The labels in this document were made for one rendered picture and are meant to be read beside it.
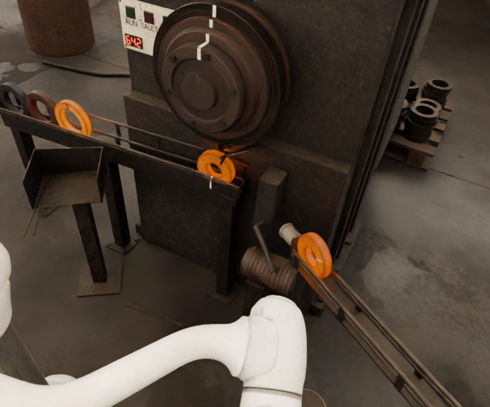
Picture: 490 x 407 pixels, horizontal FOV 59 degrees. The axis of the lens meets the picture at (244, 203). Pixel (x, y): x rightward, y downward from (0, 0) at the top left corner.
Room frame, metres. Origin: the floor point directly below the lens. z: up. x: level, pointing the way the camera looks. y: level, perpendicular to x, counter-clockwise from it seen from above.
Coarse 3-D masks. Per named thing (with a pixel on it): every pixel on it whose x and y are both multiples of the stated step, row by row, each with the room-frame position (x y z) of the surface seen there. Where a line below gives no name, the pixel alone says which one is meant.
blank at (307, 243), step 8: (304, 240) 0.97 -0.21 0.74; (312, 240) 0.94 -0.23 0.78; (320, 240) 0.94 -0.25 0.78; (304, 248) 0.96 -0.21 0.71; (312, 248) 0.93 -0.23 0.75; (320, 248) 0.91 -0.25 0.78; (328, 248) 0.92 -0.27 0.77; (304, 256) 0.96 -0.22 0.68; (312, 256) 0.96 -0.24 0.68; (320, 256) 0.90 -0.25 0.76; (328, 256) 0.90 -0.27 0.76; (312, 264) 0.93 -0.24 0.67; (320, 264) 0.89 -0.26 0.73; (328, 264) 0.88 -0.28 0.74; (320, 272) 0.88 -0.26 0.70; (328, 272) 0.88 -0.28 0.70
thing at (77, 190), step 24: (48, 168) 1.36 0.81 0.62; (72, 168) 1.38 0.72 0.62; (96, 168) 1.39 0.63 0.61; (48, 192) 1.25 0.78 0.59; (72, 192) 1.25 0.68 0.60; (96, 192) 1.25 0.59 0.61; (96, 240) 1.27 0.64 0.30; (96, 264) 1.25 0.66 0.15; (120, 264) 1.38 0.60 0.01; (96, 288) 1.22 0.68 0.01
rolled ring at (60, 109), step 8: (64, 104) 1.60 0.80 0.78; (72, 104) 1.59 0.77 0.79; (56, 112) 1.62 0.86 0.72; (64, 112) 1.64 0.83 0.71; (80, 112) 1.57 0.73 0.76; (64, 120) 1.62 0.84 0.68; (80, 120) 1.56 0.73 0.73; (88, 120) 1.57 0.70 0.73; (72, 128) 1.62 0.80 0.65; (88, 128) 1.56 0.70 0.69
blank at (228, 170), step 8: (208, 152) 1.32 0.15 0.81; (216, 152) 1.31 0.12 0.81; (200, 160) 1.32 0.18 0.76; (208, 160) 1.31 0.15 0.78; (216, 160) 1.29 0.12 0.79; (224, 160) 1.29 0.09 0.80; (200, 168) 1.32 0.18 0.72; (208, 168) 1.32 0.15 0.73; (224, 168) 1.28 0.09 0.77; (232, 168) 1.29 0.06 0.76; (216, 176) 1.30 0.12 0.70; (224, 176) 1.28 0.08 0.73; (232, 176) 1.28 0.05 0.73; (224, 184) 1.28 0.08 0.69
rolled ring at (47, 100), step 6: (36, 90) 1.70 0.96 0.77; (30, 96) 1.69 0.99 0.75; (36, 96) 1.67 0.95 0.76; (42, 96) 1.66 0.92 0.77; (48, 96) 1.67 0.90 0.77; (30, 102) 1.69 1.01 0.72; (42, 102) 1.66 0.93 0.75; (48, 102) 1.65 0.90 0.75; (54, 102) 1.67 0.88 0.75; (30, 108) 1.70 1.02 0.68; (36, 108) 1.71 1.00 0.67; (48, 108) 1.64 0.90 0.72; (54, 108) 1.64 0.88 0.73; (36, 114) 1.70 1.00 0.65; (54, 114) 1.63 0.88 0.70; (48, 120) 1.69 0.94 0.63; (54, 120) 1.64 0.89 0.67
